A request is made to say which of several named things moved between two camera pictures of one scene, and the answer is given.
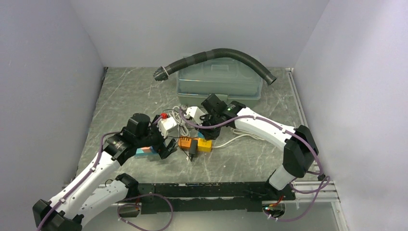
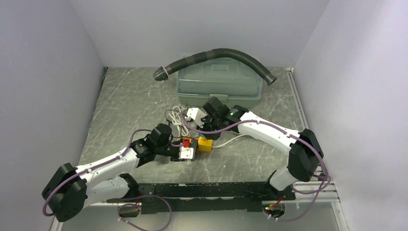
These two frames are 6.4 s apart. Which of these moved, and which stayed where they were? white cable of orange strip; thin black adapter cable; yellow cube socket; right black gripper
Moved: thin black adapter cable
Stayed: right black gripper; white cable of orange strip; yellow cube socket
